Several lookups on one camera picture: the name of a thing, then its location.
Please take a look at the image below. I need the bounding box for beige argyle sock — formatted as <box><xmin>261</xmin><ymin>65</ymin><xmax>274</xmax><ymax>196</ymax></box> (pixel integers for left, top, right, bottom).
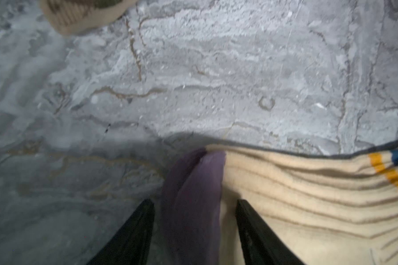
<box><xmin>39</xmin><ymin>0</ymin><xmax>137</xmax><ymax>36</ymax></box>

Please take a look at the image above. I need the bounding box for cream purple sock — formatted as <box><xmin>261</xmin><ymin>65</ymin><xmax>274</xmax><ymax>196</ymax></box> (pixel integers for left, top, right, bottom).
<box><xmin>161</xmin><ymin>145</ymin><xmax>398</xmax><ymax>265</ymax></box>

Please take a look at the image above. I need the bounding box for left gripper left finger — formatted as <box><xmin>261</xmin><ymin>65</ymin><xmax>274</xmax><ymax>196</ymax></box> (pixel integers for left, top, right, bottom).
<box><xmin>88</xmin><ymin>199</ymin><xmax>155</xmax><ymax>265</ymax></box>

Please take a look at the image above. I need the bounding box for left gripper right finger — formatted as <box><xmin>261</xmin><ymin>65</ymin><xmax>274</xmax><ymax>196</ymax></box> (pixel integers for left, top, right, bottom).
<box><xmin>235</xmin><ymin>199</ymin><xmax>304</xmax><ymax>265</ymax></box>

